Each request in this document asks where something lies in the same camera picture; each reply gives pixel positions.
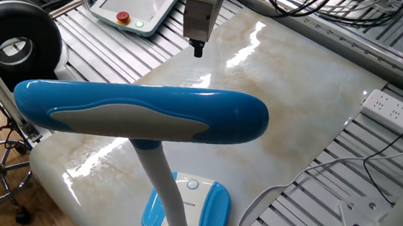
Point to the silver Schunk gripper body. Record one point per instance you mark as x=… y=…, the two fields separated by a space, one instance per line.
x=200 y=20

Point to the white robot teach pendant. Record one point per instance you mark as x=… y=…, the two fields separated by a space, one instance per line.
x=139 y=4

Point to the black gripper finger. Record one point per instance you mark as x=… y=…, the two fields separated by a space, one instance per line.
x=198 y=49

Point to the marble pattern board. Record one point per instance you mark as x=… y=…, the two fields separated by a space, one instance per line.
x=295 y=81

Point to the white power strip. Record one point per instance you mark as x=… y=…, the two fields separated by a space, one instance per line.
x=390 y=113

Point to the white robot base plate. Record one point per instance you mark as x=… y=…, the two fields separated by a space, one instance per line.
x=363 y=212

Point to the blue and white desk lamp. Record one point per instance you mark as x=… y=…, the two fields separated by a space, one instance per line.
x=149 y=107

